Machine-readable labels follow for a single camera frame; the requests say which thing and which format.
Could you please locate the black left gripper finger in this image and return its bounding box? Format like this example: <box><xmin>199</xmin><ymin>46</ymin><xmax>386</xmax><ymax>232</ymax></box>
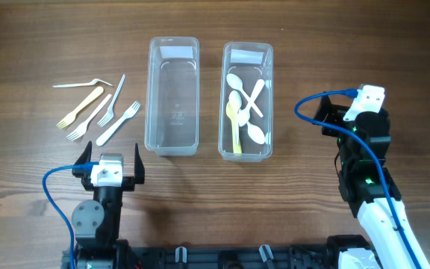
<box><xmin>72</xmin><ymin>141</ymin><xmax>93</xmax><ymax>176</ymax></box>
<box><xmin>134</xmin><ymin>143</ymin><xmax>145</xmax><ymax>185</ymax></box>

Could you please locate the yellow plastic fork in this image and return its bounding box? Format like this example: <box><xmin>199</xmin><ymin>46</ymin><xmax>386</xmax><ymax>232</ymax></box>
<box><xmin>57</xmin><ymin>87</ymin><xmax>104</xmax><ymax>129</ymax></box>

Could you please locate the translucent slim plastic fork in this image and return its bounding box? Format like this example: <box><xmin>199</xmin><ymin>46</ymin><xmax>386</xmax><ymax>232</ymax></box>
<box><xmin>98</xmin><ymin>74</ymin><xmax>126</xmax><ymax>127</ymax></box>

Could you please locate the thick white plastic fork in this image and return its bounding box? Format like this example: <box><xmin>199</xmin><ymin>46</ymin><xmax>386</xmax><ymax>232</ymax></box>
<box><xmin>96</xmin><ymin>101</ymin><xmax>140</xmax><ymax>146</ymax></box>

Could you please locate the white spoon bowl down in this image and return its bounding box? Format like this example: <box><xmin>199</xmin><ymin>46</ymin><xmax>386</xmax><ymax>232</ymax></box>
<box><xmin>238</xmin><ymin>79</ymin><xmax>265</xmax><ymax>127</ymax></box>

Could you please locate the white spoon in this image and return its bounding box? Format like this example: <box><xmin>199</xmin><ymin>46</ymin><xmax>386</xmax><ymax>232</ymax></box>
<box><xmin>226</xmin><ymin>73</ymin><xmax>263</xmax><ymax>117</ymax></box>
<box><xmin>246</xmin><ymin>122</ymin><xmax>265</xmax><ymax>145</ymax></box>
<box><xmin>229</xmin><ymin>90</ymin><xmax>242</xmax><ymax>145</ymax></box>

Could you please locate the yellow plastic spoon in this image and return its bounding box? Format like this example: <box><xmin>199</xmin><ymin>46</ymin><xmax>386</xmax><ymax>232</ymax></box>
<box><xmin>225</xmin><ymin>102</ymin><xmax>242</xmax><ymax>154</ymax></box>

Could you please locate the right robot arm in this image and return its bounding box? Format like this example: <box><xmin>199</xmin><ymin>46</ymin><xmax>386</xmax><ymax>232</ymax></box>
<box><xmin>137</xmin><ymin>92</ymin><xmax>430</xmax><ymax>269</ymax></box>

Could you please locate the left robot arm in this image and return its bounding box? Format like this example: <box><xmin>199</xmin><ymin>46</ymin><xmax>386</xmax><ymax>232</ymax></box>
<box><xmin>61</xmin><ymin>146</ymin><xmax>145</xmax><ymax>269</ymax></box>

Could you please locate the left clear plastic container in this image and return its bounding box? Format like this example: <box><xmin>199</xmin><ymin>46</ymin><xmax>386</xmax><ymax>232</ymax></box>
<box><xmin>145</xmin><ymin>37</ymin><xmax>200</xmax><ymax>156</ymax></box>

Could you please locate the clear plastic container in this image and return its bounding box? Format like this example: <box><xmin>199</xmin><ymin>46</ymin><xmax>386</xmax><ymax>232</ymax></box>
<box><xmin>218</xmin><ymin>42</ymin><xmax>274</xmax><ymax>162</ymax></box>
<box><xmin>145</xmin><ymin>37</ymin><xmax>200</xmax><ymax>156</ymax></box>

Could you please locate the right clear plastic container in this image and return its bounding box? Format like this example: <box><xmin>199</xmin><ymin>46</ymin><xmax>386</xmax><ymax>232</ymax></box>
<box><xmin>218</xmin><ymin>42</ymin><xmax>274</xmax><ymax>162</ymax></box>

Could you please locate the bent white plastic fork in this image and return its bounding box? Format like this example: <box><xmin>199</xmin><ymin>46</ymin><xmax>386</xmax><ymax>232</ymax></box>
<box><xmin>53</xmin><ymin>78</ymin><xmax>113</xmax><ymax>88</ymax></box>

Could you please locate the left blue cable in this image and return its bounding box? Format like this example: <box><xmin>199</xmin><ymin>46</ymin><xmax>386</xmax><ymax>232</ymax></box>
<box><xmin>42</xmin><ymin>162</ymin><xmax>99</xmax><ymax>269</ymax></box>

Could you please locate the blue cable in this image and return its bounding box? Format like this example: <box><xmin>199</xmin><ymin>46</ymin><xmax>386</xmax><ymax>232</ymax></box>
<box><xmin>293</xmin><ymin>88</ymin><xmax>423</xmax><ymax>269</ymax></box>
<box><xmin>42</xmin><ymin>162</ymin><xmax>99</xmax><ymax>269</ymax></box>

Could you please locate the right blue cable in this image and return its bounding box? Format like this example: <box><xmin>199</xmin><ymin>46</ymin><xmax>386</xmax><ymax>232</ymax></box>
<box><xmin>293</xmin><ymin>88</ymin><xmax>423</xmax><ymax>269</ymax></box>

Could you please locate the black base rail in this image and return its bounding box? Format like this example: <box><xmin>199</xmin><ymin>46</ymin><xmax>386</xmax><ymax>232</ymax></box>
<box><xmin>60</xmin><ymin>244</ymin><xmax>392</xmax><ymax>269</ymax></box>

